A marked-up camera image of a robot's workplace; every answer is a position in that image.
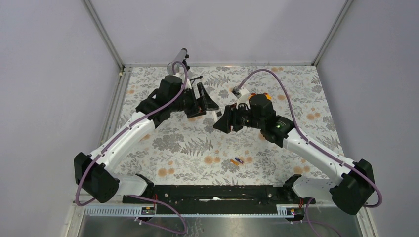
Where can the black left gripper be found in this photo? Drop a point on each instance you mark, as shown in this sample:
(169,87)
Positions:
(199,106)

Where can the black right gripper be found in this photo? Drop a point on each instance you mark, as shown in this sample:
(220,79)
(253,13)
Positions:
(230,118)

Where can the blue purple battery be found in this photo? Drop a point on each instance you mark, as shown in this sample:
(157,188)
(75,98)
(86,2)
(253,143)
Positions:
(239,160)

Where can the orange battery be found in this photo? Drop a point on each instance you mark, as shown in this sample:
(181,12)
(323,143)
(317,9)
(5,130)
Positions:
(234,162)

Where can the white remote control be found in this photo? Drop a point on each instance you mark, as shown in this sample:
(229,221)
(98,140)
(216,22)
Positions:
(216,115)

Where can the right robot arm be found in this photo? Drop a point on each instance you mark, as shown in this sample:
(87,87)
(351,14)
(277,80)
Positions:
(349,183)

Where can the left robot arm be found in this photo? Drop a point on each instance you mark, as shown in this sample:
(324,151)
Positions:
(95,172)

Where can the black mini tripod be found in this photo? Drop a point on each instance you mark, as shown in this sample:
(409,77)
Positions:
(191,80)

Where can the silver metal tube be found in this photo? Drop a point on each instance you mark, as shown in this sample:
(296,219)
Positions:
(178,62)

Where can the black base bar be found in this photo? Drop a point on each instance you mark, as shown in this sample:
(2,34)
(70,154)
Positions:
(220,199)

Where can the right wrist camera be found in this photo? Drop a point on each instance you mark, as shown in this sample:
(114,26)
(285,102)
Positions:
(242,95)

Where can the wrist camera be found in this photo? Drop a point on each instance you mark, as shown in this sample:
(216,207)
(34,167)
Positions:
(179,76)
(242,95)

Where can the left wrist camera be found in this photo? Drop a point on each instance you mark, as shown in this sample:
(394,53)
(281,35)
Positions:
(179,76)

